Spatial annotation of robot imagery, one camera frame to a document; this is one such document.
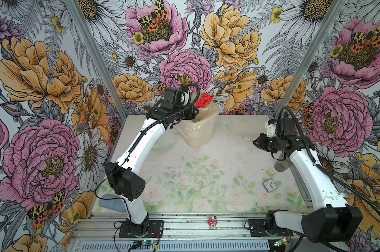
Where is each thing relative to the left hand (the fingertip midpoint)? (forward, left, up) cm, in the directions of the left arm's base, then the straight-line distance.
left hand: (196, 116), depth 77 cm
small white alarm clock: (-23, -39, -30) cm, 54 cm away
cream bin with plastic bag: (-1, -2, -10) cm, 11 cm away
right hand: (-11, -29, -10) cm, 33 cm away
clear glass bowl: (+12, +19, -34) cm, 41 cm away
